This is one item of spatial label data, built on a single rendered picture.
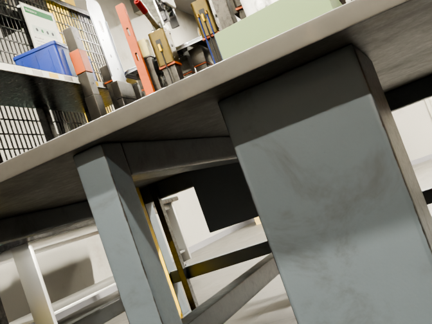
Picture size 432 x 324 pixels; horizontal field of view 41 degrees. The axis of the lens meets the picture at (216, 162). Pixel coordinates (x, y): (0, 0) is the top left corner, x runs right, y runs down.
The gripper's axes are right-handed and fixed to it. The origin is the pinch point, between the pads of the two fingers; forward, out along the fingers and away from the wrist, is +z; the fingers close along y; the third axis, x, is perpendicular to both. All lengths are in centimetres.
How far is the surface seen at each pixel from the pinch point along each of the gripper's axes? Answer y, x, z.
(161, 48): -20.7, -0.5, 13.5
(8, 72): -56, 32, 12
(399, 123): 827, -67, 43
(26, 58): -25, 45, -2
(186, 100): -90, -25, 46
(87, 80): -18.3, 28.9, 12.2
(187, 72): -2.0, -0.3, 19.6
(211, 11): -22.6, -20.5, 10.2
